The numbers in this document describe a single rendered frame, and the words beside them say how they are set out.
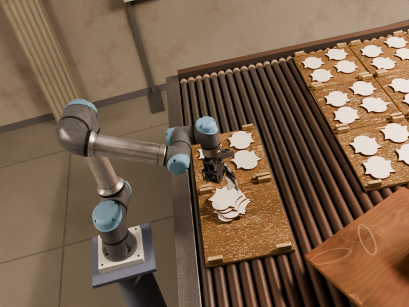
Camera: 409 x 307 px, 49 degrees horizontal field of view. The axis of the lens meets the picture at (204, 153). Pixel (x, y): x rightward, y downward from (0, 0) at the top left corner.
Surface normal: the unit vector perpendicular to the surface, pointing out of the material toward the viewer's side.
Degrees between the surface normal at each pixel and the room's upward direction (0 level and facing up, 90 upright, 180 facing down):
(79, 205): 0
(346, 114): 0
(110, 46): 90
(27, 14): 90
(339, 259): 0
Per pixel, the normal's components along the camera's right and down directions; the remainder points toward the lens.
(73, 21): 0.19, 0.59
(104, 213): -0.14, -0.68
